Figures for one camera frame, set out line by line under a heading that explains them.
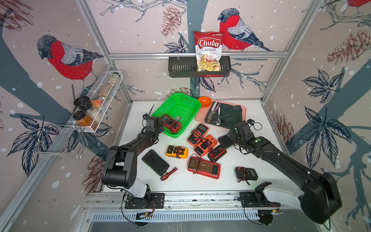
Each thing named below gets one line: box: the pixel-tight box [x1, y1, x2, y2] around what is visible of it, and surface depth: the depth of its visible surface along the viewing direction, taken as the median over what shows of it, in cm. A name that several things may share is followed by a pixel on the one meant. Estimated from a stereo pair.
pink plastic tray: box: [194, 99, 247, 123], surface depth 113 cm
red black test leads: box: [160, 166, 178, 182], surface depth 83 cm
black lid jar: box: [73, 95, 92, 111], surface depth 63 cm
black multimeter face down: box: [217, 134, 235, 149], surface depth 94 cm
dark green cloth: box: [207, 103, 243, 130], surface depth 113 cm
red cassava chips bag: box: [193, 30, 225, 73], surface depth 85 cm
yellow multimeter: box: [165, 145, 189, 160], surface depth 90 cm
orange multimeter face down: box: [193, 134, 218, 158], surface depth 90 cm
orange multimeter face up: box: [186, 123, 210, 147], surface depth 97 cm
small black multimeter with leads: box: [207, 145, 227, 163], surface depth 89 cm
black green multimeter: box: [141, 149, 170, 177], surface depth 87 cm
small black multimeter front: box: [234, 166, 259, 181], surface depth 81 cm
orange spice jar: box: [72, 110, 98, 132], surface depth 62 cm
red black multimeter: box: [160, 114, 182, 133], surface depth 102 cm
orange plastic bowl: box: [198, 96, 212, 108], surface depth 116 cm
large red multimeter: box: [187, 156, 221, 180], surface depth 83 cm
